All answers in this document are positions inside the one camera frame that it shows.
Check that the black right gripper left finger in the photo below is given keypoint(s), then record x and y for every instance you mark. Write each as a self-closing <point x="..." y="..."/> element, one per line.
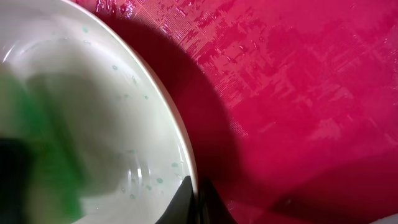
<point x="181" y="209"/>

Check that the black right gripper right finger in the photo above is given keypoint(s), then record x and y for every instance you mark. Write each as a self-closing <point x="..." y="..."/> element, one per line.
<point x="211" y="207"/>

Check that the white plate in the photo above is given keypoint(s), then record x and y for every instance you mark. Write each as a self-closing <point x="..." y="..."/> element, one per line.
<point x="127" y="136"/>

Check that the green scouring sponge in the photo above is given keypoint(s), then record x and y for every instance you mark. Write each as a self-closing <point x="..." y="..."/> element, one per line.
<point x="41" y="178"/>

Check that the red plastic tray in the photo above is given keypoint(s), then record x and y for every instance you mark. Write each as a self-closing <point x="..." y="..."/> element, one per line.
<point x="291" y="106"/>

